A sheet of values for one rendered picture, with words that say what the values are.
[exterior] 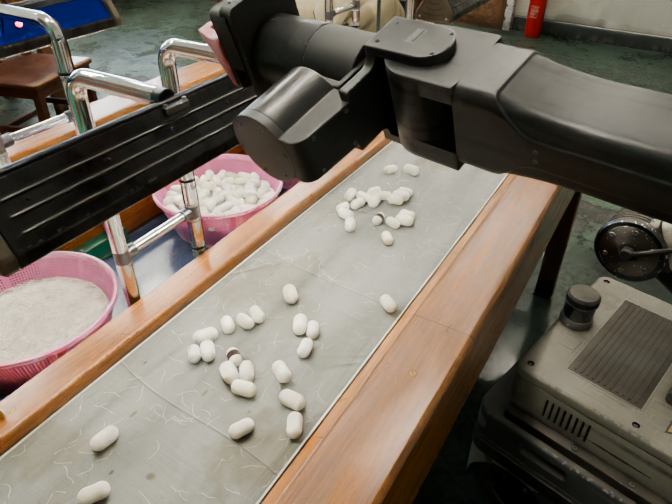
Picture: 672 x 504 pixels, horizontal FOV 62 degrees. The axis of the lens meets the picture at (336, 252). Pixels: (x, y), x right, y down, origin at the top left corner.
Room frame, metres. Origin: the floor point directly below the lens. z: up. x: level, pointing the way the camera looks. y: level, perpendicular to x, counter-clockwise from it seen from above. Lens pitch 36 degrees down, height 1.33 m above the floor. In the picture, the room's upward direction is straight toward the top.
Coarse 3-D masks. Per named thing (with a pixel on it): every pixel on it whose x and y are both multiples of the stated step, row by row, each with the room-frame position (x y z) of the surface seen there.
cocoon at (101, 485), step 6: (90, 486) 0.35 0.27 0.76; (96, 486) 0.35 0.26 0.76; (102, 486) 0.35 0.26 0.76; (108, 486) 0.35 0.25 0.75; (84, 492) 0.34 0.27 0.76; (90, 492) 0.34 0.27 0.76; (96, 492) 0.34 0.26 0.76; (102, 492) 0.34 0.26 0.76; (108, 492) 0.35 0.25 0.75; (78, 498) 0.34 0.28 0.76; (84, 498) 0.34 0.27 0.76; (90, 498) 0.34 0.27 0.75; (96, 498) 0.34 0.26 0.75; (102, 498) 0.34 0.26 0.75
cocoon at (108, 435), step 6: (108, 426) 0.43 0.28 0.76; (114, 426) 0.43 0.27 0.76; (102, 432) 0.42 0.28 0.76; (108, 432) 0.42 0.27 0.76; (114, 432) 0.42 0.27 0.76; (96, 438) 0.41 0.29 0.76; (102, 438) 0.41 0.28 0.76; (108, 438) 0.41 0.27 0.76; (114, 438) 0.42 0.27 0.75; (90, 444) 0.41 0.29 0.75; (96, 444) 0.40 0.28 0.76; (102, 444) 0.41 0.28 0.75; (108, 444) 0.41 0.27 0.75; (96, 450) 0.40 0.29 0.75
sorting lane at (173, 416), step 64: (448, 192) 1.03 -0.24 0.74; (256, 256) 0.80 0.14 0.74; (320, 256) 0.80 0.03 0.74; (384, 256) 0.80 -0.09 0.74; (192, 320) 0.64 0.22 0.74; (320, 320) 0.64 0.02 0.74; (384, 320) 0.64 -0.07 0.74; (128, 384) 0.51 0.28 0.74; (192, 384) 0.51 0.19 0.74; (256, 384) 0.51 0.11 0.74; (320, 384) 0.51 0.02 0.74; (64, 448) 0.41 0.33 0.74; (128, 448) 0.41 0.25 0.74; (192, 448) 0.41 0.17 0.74; (256, 448) 0.41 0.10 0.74
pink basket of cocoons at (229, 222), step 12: (228, 156) 1.15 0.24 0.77; (240, 156) 1.15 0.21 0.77; (228, 168) 1.14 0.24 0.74; (252, 168) 1.13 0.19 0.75; (264, 180) 1.10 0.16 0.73; (276, 180) 1.06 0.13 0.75; (156, 192) 1.00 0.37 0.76; (276, 192) 0.98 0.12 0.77; (264, 204) 0.94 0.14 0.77; (168, 216) 0.94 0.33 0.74; (204, 216) 0.89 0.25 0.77; (216, 216) 0.89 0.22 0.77; (228, 216) 0.90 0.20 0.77; (240, 216) 0.91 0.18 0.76; (252, 216) 0.93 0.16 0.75; (180, 228) 0.93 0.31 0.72; (204, 228) 0.90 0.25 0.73; (216, 228) 0.90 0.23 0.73; (228, 228) 0.91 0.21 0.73; (216, 240) 0.91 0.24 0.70
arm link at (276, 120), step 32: (384, 32) 0.38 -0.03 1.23; (416, 32) 0.37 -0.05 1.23; (448, 32) 0.36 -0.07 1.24; (384, 64) 0.38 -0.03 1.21; (416, 64) 0.35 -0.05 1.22; (288, 96) 0.36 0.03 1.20; (320, 96) 0.36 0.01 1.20; (352, 96) 0.36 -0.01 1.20; (384, 96) 0.38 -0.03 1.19; (256, 128) 0.35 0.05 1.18; (288, 128) 0.34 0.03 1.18; (320, 128) 0.34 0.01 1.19; (352, 128) 0.36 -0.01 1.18; (384, 128) 0.38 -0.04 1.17; (256, 160) 0.37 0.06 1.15; (288, 160) 0.34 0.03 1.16; (320, 160) 0.34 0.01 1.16
